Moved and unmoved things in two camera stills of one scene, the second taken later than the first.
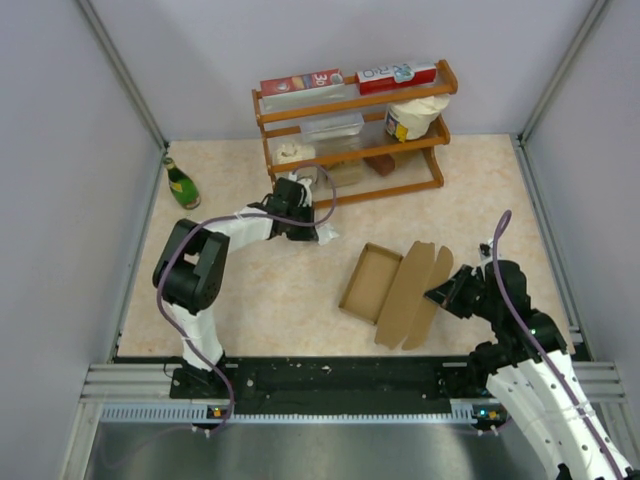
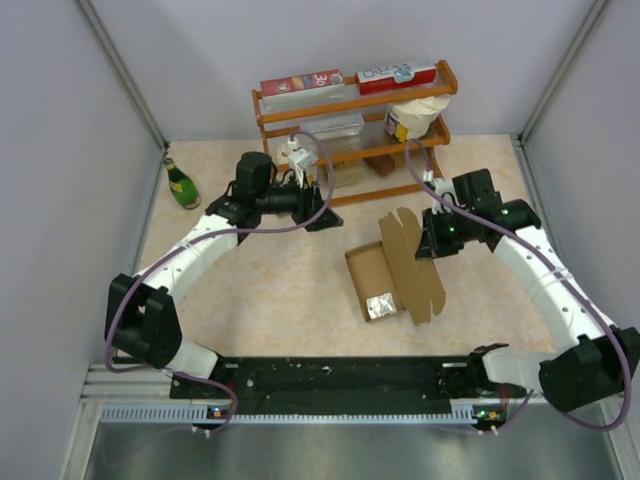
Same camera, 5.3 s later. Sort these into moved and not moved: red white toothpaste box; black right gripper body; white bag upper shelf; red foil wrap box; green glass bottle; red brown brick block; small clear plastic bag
Moved: small clear plastic bag; black right gripper body
Not moved: red foil wrap box; red brown brick block; white bag upper shelf; red white toothpaste box; green glass bottle
